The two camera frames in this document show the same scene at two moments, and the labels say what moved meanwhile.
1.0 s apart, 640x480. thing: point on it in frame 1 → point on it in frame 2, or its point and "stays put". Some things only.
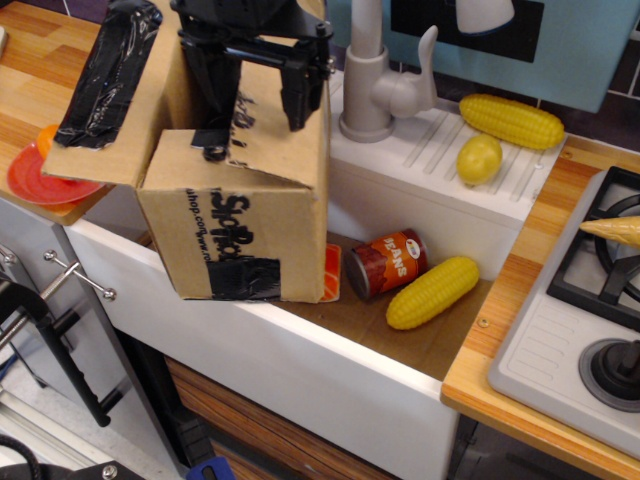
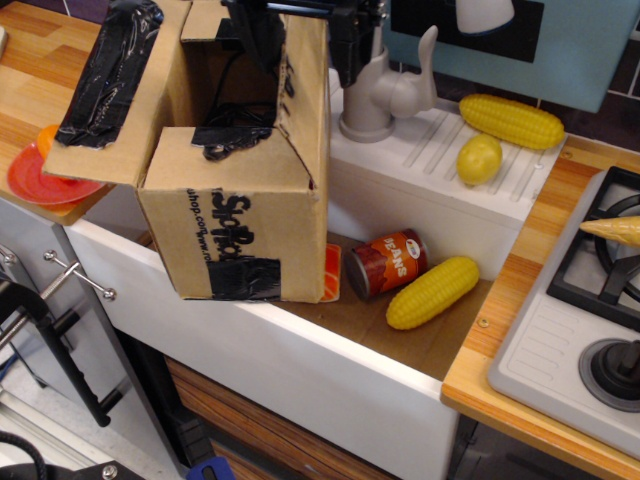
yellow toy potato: (479, 159) stays put
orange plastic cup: (45, 137) stays put
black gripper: (284, 32) → (253, 27)
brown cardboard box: (240, 208) stays put
